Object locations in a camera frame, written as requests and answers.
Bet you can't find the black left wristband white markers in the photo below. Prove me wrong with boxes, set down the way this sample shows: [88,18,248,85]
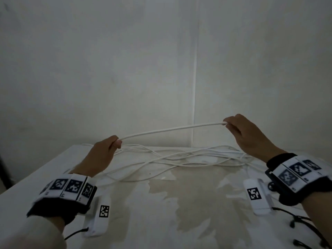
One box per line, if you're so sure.
[26,173,98,226]

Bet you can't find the black camera cable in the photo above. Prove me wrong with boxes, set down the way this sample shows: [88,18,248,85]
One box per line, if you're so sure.
[271,206,312,221]
[63,227,89,241]

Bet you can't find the person's right hand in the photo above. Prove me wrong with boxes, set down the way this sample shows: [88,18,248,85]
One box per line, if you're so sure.
[223,114,287,164]

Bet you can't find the black left camera cable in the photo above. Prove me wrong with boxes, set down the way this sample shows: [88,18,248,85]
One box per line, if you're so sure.
[63,227,89,241]

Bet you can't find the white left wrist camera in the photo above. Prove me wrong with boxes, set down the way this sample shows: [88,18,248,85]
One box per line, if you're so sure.
[82,194,111,238]

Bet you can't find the bunch of black zip ties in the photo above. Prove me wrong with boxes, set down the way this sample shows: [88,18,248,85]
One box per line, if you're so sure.
[289,215,331,249]

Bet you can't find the black right camera cable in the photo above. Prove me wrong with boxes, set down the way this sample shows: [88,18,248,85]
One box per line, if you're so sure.
[271,206,312,221]

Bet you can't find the person's left hand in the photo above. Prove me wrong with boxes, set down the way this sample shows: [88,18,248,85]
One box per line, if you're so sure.
[70,135,123,178]

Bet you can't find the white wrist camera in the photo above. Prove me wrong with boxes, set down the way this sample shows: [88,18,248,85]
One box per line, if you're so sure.
[243,178,275,216]
[82,194,111,238]

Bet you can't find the black wristband white markers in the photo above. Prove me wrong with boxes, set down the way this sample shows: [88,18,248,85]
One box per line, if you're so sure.
[264,153,332,206]
[26,173,98,226]

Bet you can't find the person's left forearm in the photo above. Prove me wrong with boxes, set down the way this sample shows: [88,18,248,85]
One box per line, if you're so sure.
[0,215,67,249]

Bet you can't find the black right wristband white markers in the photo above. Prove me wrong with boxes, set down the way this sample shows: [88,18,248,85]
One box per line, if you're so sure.
[264,153,332,206]

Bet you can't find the person's right forearm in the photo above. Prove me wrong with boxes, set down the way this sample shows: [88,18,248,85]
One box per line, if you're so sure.
[301,190,332,236]

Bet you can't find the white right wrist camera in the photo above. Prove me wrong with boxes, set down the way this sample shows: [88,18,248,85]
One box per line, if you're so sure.
[243,178,275,216]

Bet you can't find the black metal shelf rack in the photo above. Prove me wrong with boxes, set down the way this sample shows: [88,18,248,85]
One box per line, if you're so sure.
[0,150,13,190]

